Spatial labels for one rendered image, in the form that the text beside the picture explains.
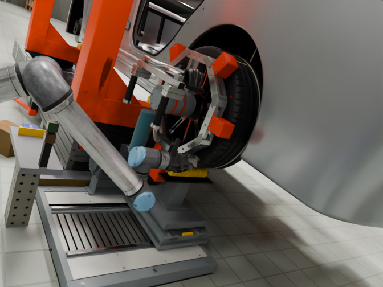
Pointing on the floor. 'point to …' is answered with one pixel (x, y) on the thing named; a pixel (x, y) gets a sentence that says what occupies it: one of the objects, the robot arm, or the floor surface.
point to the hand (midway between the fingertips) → (196, 158)
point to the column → (20, 199)
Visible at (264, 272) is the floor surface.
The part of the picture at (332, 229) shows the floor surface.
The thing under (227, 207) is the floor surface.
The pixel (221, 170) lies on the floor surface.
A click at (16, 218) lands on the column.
